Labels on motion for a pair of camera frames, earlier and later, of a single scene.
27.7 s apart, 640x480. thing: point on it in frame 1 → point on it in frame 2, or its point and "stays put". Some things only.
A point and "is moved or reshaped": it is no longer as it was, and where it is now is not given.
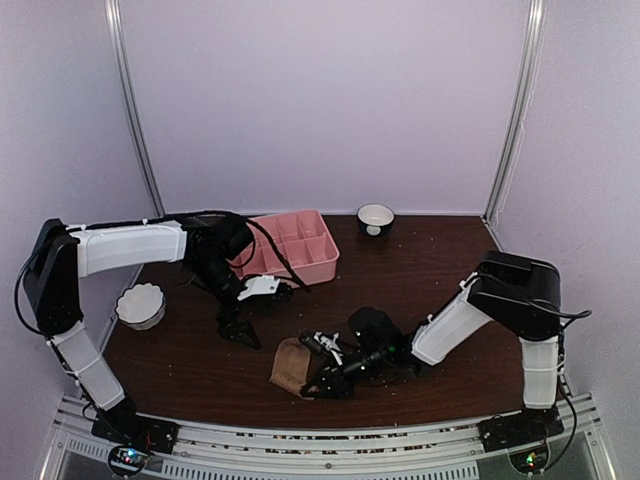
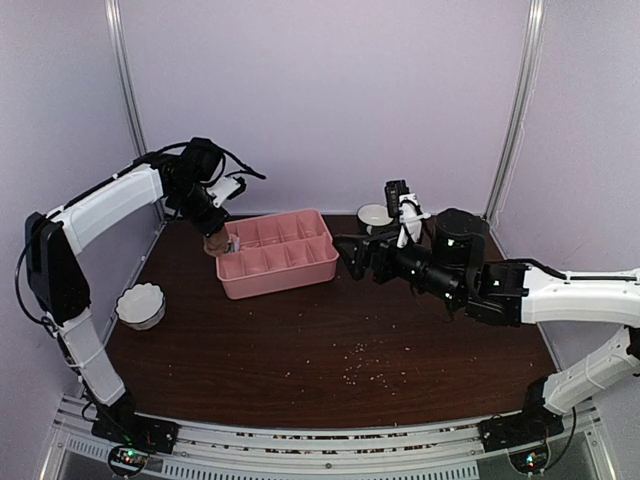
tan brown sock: [291, 364] is moved or reshaped
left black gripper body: [211, 275] → [191, 205]
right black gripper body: [379, 362] → [433, 280]
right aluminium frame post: [534, 38] stays put
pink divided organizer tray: [301, 240] stays put
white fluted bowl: [141, 306] stays put
